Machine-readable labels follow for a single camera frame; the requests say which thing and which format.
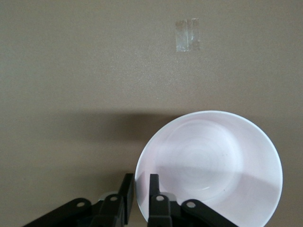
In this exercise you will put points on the pink bowl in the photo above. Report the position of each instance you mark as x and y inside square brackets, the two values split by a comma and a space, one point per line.
[208, 153]

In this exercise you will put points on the clear tape piece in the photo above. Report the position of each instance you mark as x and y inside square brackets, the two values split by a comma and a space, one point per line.
[188, 35]

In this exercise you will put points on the brown table cover sheet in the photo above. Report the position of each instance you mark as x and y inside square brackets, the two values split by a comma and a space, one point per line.
[71, 71]

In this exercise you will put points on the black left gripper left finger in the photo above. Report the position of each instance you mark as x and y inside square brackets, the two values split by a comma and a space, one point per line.
[126, 201]

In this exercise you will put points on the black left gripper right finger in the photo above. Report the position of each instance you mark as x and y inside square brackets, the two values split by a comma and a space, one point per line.
[156, 208]

